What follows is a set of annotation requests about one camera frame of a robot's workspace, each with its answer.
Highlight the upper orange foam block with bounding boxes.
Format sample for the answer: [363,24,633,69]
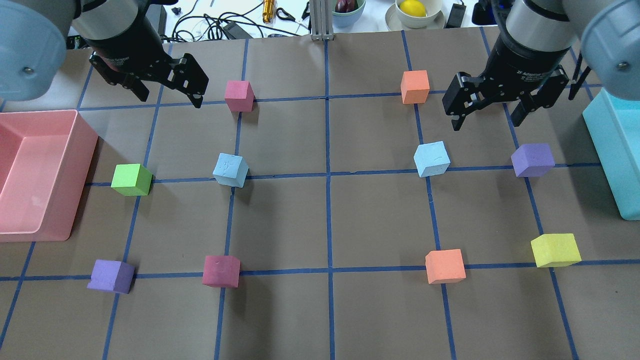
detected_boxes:
[400,69,431,105]

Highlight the orange foam block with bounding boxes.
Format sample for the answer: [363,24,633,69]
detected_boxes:
[425,249,467,285]
[400,69,431,105]

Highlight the black power adapter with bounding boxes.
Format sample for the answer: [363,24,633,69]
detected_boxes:
[444,3,467,28]

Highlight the cyan plastic bin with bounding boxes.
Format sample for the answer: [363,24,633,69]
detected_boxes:
[582,89,640,221]

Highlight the yellow foam block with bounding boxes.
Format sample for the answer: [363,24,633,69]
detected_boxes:
[530,234,583,268]

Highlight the yellow lemon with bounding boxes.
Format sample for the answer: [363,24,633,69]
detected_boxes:
[398,0,428,18]

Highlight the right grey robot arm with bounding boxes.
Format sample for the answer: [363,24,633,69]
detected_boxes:
[442,0,640,132]

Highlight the aluminium profile post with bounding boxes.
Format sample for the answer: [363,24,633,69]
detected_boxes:
[309,0,335,41]

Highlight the lower pink foam block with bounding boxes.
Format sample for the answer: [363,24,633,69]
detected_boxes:
[201,255,242,289]

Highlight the right purple foam block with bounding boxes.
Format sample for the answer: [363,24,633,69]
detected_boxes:
[510,143,556,178]

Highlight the grey plate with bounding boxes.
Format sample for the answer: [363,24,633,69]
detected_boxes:
[385,4,446,31]

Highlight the purple foam block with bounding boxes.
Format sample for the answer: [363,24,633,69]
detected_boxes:
[87,259,135,294]
[510,143,556,178]

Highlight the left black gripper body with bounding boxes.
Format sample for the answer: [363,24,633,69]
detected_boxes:
[89,19,177,89]

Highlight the green bowl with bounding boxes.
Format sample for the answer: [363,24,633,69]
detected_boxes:
[330,0,366,28]

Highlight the green foam block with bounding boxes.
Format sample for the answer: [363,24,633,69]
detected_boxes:
[110,163,153,196]

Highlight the lower orange foam block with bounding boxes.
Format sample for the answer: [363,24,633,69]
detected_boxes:
[425,249,467,285]

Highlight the pink plastic bin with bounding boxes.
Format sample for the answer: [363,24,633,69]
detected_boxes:
[0,109,98,243]

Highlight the upper pink foam block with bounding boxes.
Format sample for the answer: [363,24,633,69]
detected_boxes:
[224,80,255,113]

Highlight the white bowl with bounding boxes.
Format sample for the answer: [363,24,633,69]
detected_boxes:
[395,0,442,28]

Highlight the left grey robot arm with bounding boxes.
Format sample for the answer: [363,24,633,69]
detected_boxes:
[0,0,209,109]

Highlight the brass tool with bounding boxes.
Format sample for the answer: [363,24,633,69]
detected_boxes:
[262,0,275,24]

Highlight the pink foam block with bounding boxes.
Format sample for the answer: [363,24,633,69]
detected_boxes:
[201,255,242,289]
[224,80,255,113]

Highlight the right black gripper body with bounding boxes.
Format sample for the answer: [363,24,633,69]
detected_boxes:
[468,38,569,103]

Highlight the black cables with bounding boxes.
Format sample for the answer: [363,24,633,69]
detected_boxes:
[171,0,311,43]

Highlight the left purple foam block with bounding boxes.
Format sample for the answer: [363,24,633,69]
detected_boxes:
[87,259,135,294]

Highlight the light blue foam block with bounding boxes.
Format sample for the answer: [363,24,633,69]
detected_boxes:
[413,141,451,178]
[212,153,249,188]

